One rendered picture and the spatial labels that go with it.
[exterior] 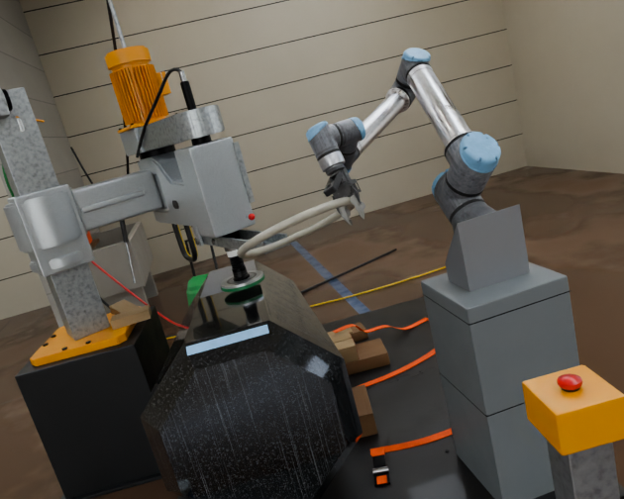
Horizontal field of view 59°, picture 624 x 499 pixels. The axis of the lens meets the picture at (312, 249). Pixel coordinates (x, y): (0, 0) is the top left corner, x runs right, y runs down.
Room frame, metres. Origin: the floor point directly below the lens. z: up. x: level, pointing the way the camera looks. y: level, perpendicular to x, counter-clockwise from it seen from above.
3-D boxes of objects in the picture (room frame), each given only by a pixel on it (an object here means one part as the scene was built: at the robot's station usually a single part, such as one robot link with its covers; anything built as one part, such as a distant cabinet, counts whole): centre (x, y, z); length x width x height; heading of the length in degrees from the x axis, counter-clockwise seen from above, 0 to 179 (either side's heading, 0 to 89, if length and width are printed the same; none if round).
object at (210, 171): (2.68, 0.41, 1.37); 0.36 x 0.22 x 0.45; 30
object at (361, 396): (2.60, -0.03, 0.07); 0.30 x 0.12 x 0.12; 179
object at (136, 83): (3.19, 0.69, 1.95); 0.31 x 0.28 x 0.40; 120
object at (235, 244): (2.52, 0.31, 1.13); 0.69 x 0.19 x 0.05; 30
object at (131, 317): (2.84, 1.02, 0.81); 0.20 x 0.10 x 0.05; 100
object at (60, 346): (2.88, 1.27, 0.76); 0.49 x 0.49 x 0.05; 2
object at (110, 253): (5.73, 2.03, 0.43); 1.30 x 0.62 x 0.86; 9
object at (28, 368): (2.88, 1.27, 0.37); 0.66 x 0.66 x 0.74; 2
